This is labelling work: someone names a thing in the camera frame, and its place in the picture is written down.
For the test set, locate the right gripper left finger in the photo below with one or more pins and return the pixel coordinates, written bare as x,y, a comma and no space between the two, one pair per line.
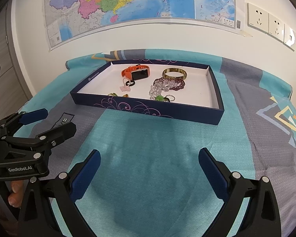
37,217

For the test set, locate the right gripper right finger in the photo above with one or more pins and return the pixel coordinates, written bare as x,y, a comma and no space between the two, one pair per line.
262,217

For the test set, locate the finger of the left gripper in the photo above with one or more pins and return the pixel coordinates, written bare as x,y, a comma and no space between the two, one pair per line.
34,116
57,135

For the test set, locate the black ring pink charm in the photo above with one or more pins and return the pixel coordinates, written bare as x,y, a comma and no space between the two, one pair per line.
127,84

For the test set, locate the orange smart watch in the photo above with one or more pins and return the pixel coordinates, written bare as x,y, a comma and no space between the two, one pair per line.
136,72

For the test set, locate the tortoiseshell bangle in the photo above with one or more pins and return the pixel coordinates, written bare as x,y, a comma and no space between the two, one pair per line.
174,73

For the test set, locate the person's left hand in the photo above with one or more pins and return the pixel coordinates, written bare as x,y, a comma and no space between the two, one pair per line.
17,192

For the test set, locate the wooden wardrobe door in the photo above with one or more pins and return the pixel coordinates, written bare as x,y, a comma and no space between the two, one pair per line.
14,92

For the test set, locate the teal grey bed sheet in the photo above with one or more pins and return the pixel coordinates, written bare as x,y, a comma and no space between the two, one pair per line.
149,182

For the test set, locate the navy blue tray box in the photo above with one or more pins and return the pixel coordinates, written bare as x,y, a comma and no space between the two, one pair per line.
197,98

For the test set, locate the colourful wall map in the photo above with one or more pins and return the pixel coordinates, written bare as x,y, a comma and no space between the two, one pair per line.
67,20

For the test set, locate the white wall switch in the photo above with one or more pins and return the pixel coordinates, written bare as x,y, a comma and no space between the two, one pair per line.
289,37

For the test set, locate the white wall socket panel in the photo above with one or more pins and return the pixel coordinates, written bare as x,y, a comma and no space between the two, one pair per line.
257,18

